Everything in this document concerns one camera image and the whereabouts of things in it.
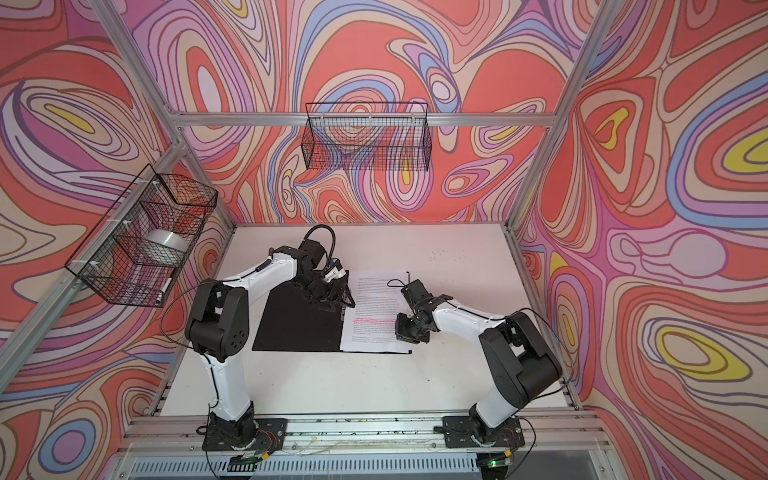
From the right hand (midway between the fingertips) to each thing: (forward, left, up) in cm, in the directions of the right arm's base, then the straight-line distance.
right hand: (401, 342), depth 89 cm
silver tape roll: (+16, +59, +32) cm, 69 cm away
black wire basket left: (+11, +61, +35) cm, 71 cm away
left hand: (+10, +16, +7) cm, 20 cm away
